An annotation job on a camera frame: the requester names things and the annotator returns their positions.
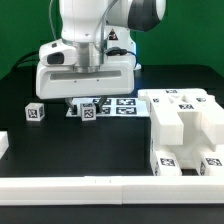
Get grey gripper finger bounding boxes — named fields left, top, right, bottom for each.
left=65, top=98, right=78, bottom=115
left=94, top=96, right=107, bottom=113

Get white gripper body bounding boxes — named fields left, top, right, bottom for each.
left=36, top=39, right=135, bottom=99

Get white tagged cube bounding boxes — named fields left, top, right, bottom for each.
left=80, top=103, right=96, bottom=121

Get small white tagged block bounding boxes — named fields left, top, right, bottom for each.
left=25, top=103, right=45, bottom=122

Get white chair back assembly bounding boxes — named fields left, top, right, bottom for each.
left=138, top=88, right=224, bottom=145

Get white chair seat frame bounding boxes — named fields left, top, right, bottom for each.
left=149, top=109, right=224, bottom=169

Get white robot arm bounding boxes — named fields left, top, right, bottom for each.
left=36, top=0, right=166, bottom=101

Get white sheet with tags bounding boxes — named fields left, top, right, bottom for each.
left=66, top=98, right=149, bottom=117

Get white part at left edge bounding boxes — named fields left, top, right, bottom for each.
left=0, top=131, right=9, bottom=159

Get black cables at base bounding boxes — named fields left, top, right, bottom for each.
left=11, top=49, right=42, bottom=72

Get white front barrier rail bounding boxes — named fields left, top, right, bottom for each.
left=0, top=176, right=224, bottom=206

